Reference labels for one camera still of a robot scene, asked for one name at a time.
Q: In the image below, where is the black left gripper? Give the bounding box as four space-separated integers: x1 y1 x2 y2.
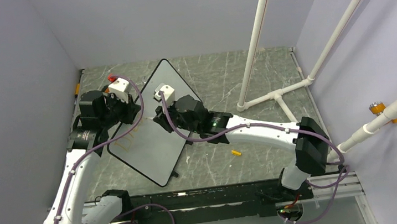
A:
98 90 143 130

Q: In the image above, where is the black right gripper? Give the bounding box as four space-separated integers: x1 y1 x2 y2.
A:
152 95 202 138

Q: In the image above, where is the white whiteboard black frame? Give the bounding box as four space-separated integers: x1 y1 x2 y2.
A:
107 59 200 187

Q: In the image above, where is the yellow marker cap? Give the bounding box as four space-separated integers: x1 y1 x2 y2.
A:
231 150 242 157

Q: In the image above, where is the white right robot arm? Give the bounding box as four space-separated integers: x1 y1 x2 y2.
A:
154 95 330 200

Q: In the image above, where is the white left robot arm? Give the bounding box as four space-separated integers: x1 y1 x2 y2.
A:
43 84 141 224

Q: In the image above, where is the orange-black screwdriver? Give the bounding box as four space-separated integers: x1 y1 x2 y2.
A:
74 83 80 99

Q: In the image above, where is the orange clamp on pipe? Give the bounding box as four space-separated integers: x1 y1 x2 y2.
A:
368 101 386 116

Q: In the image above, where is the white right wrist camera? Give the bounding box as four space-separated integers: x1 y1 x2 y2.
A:
153 83 176 117

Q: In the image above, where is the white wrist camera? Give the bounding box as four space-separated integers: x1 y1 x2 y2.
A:
153 83 176 117
107 74 131 103

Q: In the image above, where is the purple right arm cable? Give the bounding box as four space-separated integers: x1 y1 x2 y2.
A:
157 72 355 224

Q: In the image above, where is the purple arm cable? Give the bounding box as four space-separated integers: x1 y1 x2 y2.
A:
28 70 176 224
157 72 355 224

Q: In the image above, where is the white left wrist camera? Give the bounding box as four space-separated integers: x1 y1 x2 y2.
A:
107 74 131 103

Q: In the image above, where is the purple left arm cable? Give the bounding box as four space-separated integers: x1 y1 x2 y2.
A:
28 70 176 224

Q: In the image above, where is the white PVC pipe frame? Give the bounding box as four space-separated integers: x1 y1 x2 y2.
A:
236 0 363 120

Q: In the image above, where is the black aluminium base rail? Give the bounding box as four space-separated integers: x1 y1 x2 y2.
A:
40 170 364 224

